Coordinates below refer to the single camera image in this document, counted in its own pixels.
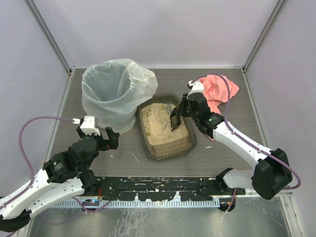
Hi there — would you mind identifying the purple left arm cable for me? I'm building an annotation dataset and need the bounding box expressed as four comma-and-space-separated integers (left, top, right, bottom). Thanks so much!
0, 116, 119, 218

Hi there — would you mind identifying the grey slotted cable duct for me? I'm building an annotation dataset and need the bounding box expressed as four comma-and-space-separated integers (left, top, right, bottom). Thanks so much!
52, 197, 220, 209

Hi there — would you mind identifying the black slotted litter scoop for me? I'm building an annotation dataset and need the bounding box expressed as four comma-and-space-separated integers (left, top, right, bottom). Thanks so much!
169, 107, 181, 131

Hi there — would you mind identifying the beige cat litter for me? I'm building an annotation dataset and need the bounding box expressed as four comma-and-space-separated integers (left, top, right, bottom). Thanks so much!
141, 103, 189, 146

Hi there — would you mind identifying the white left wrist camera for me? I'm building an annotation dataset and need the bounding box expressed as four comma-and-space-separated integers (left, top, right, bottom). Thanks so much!
79, 116, 101, 136

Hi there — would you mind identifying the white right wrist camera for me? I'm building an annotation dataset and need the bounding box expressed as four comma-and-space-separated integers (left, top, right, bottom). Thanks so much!
187, 80, 204, 98

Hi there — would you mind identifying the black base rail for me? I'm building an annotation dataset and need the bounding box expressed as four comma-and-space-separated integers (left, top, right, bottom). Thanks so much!
81, 176, 234, 201

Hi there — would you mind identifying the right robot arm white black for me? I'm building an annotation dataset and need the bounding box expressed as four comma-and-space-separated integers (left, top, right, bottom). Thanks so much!
176, 92, 293, 200

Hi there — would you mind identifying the pink cloth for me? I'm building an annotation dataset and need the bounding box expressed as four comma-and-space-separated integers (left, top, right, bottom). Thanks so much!
198, 74, 239, 115

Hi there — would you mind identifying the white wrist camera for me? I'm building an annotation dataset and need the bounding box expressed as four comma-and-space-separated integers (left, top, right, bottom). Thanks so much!
187, 80, 204, 98
79, 116, 101, 136

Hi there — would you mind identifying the dark translucent litter box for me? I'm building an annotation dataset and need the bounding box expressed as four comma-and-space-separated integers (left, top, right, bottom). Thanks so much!
135, 93, 197, 160

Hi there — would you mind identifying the translucent plastic trash bag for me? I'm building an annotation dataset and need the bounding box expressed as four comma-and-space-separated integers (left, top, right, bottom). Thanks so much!
81, 59, 158, 134

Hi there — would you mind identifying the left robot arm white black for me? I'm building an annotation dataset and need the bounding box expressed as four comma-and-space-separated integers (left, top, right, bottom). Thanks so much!
0, 127, 119, 233

